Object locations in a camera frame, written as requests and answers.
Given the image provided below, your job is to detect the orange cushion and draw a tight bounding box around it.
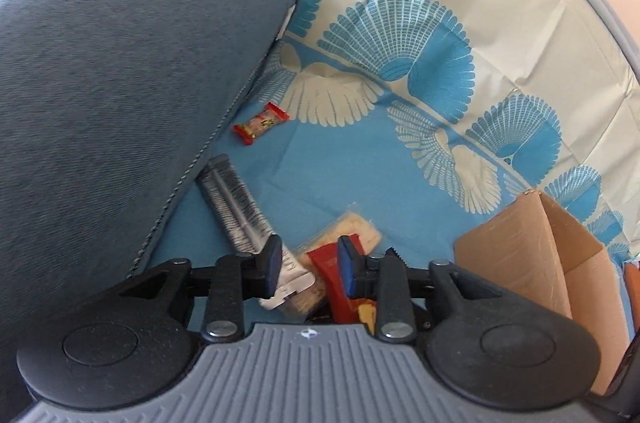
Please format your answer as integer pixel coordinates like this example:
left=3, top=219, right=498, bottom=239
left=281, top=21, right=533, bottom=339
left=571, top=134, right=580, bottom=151
left=622, top=262, right=640, bottom=304

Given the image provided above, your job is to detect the blue and white printed sheet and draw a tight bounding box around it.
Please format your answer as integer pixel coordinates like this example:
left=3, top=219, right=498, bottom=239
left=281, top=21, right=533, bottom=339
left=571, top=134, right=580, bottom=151
left=132, top=0, right=640, bottom=354

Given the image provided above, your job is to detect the black snack bar packet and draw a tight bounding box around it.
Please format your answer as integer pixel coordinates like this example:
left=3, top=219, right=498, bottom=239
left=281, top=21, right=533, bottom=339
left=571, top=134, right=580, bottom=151
left=196, top=155, right=313, bottom=310

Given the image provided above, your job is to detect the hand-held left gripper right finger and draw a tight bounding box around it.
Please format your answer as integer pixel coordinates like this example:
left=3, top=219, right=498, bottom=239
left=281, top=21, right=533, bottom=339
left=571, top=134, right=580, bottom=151
left=337, top=235, right=508, bottom=345

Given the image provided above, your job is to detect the grey sofa cushion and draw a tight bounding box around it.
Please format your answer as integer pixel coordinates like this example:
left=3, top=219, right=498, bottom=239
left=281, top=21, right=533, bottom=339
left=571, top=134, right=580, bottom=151
left=0, top=0, right=346, bottom=419

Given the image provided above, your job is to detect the yellow snack packet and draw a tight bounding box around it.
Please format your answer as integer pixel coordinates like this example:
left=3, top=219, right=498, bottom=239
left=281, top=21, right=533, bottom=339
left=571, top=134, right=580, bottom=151
left=356, top=300, right=381, bottom=334

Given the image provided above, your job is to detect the pale cracker packet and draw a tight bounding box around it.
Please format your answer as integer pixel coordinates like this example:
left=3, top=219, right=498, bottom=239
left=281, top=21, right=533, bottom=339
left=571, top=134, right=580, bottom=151
left=292, top=203, right=383, bottom=261

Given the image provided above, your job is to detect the cardboard box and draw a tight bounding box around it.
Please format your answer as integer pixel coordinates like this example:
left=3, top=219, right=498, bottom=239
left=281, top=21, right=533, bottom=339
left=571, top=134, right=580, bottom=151
left=452, top=190, right=628, bottom=396

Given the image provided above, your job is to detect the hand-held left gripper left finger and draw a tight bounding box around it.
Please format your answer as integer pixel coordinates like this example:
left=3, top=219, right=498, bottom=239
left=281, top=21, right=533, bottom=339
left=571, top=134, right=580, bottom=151
left=117, top=234, right=285, bottom=345

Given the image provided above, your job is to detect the red square snack packet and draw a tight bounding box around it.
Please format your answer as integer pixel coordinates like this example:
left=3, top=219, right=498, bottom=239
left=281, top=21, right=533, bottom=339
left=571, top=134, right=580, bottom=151
left=306, top=234, right=381, bottom=324

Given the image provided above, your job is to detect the small red-ended snack packet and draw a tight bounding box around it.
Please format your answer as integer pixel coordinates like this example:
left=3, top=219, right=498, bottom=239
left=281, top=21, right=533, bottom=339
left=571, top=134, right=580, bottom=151
left=232, top=102, right=291, bottom=147

